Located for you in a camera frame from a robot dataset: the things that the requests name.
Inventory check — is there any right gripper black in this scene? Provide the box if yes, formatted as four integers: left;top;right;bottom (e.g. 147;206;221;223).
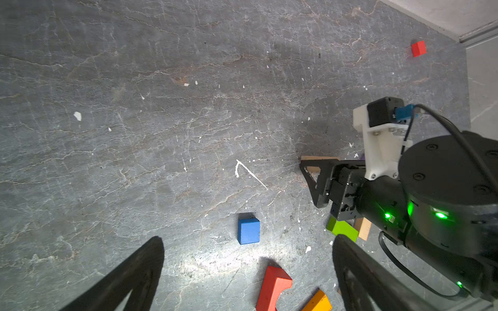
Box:
299;158;366;221

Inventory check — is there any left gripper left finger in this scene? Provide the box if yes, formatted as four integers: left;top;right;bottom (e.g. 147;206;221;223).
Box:
63;236;165;310

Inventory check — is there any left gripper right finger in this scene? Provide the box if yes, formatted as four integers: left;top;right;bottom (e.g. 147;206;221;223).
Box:
332;235;435;310

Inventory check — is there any natural wood block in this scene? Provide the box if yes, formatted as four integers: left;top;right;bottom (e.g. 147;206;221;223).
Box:
354;218;372;241
300;155;341;174

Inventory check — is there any green rectangular block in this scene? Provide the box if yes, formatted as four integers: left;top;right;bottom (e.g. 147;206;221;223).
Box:
326;216;359;242

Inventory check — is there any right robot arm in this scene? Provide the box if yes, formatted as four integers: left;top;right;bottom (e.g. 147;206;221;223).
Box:
300;136;497;301

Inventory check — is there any orange-yellow rectangular block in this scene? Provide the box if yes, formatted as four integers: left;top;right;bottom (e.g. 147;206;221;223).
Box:
302;290;333;311

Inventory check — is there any red arch block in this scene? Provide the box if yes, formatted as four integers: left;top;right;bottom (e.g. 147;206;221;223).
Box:
255;266;293;311

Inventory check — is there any blue cube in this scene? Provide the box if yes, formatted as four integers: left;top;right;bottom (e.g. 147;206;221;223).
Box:
237;218;261;245

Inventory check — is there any small red cube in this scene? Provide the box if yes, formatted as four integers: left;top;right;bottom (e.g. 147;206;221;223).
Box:
411;41;427;58

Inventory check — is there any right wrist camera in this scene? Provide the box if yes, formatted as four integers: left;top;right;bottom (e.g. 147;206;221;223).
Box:
353;97;412;180

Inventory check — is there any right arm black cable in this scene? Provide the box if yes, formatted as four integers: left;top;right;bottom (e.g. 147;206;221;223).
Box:
378;103;498;300

